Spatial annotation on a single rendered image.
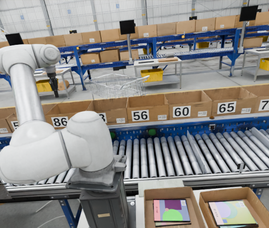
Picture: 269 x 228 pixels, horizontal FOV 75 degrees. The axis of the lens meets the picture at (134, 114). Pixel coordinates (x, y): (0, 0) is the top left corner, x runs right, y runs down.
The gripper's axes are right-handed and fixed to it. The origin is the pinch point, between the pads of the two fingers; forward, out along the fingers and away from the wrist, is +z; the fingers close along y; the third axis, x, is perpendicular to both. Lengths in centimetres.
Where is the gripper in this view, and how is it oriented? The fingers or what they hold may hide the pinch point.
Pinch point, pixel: (56, 93)
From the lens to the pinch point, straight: 181.4
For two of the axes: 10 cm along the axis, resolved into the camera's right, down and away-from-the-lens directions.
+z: 0.2, 8.9, 4.6
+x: -10.0, 0.1, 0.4
